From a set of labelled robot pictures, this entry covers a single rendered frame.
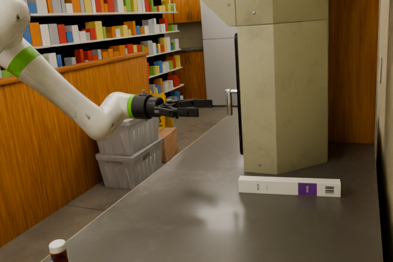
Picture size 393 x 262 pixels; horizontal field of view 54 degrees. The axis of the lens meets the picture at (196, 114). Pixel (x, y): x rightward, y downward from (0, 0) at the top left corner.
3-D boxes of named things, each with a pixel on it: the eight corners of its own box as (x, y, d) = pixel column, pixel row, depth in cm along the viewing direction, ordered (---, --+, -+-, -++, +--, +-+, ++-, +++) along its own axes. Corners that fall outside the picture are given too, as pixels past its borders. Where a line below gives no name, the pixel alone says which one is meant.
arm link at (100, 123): (47, 50, 133) (36, 69, 140) (24, 65, 125) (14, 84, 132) (127, 118, 139) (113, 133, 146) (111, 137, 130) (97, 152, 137)
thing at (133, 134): (164, 137, 388) (161, 105, 380) (132, 158, 334) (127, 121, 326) (128, 135, 404) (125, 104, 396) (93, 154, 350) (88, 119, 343)
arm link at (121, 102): (109, 86, 151) (117, 110, 156) (91, 103, 141) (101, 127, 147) (140, 86, 145) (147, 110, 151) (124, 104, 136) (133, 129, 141)
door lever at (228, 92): (241, 116, 127) (243, 114, 129) (240, 88, 125) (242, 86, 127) (226, 116, 129) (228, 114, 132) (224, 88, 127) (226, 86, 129)
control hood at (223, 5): (261, 23, 145) (261, -5, 143) (236, 26, 116) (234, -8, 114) (232, 24, 149) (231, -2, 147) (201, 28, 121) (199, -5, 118)
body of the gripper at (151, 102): (144, 99, 137) (167, 99, 133) (155, 94, 145) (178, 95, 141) (146, 119, 139) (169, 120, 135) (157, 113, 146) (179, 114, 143)
